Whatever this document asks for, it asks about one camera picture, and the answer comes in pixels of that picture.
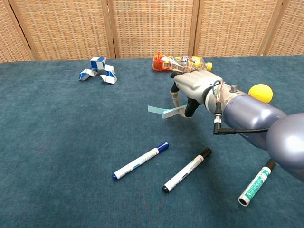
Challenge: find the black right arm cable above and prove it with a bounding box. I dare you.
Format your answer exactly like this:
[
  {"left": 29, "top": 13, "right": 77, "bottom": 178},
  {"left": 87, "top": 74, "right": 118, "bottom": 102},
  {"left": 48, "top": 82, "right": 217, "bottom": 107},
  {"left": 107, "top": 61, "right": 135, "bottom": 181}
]
[{"left": 213, "top": 102, "right": 271, "bottom": 136}]

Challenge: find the blue carpet table mat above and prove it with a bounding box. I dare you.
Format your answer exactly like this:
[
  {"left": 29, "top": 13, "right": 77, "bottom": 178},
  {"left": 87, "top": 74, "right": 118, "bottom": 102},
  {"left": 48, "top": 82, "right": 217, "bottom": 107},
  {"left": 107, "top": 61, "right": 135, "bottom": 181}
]
[{"left": 0, "top": 55, "right": 304, "bottom": 228}]

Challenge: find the white marker with black cap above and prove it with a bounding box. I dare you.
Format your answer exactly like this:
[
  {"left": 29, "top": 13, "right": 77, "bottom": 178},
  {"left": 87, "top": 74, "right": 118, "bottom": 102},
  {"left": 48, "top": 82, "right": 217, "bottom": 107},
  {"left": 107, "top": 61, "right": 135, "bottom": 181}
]
[{"left": 162, "top": 147, "right": 212, "bottom": 193}]

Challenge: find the yellow ball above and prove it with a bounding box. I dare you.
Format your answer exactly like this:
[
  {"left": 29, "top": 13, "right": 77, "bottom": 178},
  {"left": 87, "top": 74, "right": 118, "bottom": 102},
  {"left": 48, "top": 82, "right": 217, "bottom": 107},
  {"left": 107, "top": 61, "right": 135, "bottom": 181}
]
[{"left": 248, "top": 83, "right": 274, "bottom": 104}]

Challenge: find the green patterned marker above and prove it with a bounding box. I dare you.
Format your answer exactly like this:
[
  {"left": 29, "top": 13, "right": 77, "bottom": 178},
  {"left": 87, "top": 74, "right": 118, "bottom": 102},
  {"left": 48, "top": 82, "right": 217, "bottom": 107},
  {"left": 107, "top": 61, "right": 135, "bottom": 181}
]
[{"left": 238, "top": 159, "right": 276, "bottom": 206}]

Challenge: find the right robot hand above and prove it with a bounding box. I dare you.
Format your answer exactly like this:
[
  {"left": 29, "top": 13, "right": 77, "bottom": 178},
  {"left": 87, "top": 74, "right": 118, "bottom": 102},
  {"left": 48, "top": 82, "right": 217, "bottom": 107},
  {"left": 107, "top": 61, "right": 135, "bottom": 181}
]
[{"left": 170, "top": 70, "right": 225, "bottom": 119}]

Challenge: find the plastic bottle with orange label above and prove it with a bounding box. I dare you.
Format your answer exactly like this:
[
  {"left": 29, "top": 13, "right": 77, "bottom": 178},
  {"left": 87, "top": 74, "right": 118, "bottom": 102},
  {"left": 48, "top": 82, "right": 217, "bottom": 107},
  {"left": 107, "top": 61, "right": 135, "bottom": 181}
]
[{"left": 152, "top": 52, "right": 213, "bottom": 73}]

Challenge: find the white marker with blue cap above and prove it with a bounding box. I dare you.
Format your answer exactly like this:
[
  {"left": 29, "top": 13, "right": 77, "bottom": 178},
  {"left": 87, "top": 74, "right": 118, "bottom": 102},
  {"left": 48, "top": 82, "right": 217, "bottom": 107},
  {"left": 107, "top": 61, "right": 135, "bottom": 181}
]
[{"left": 112, "top": 142, "right": 170, "bottom": 181}]

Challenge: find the bamboo folding screen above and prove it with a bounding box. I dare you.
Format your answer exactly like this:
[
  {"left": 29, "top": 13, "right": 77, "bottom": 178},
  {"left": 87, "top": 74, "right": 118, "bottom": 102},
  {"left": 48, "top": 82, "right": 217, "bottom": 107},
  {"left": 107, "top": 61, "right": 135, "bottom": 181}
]
[{"left": 0, "top": 0, "right": 304, "bottom": 64}]

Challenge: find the blue white snake cube toy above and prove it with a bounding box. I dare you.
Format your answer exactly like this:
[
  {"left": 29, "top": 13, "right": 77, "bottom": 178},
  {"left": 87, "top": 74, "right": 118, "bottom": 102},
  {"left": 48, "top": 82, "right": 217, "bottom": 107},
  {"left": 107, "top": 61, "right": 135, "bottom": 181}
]
[{"left": 78, "top": 56, "right": 118, "bottom": 85}]

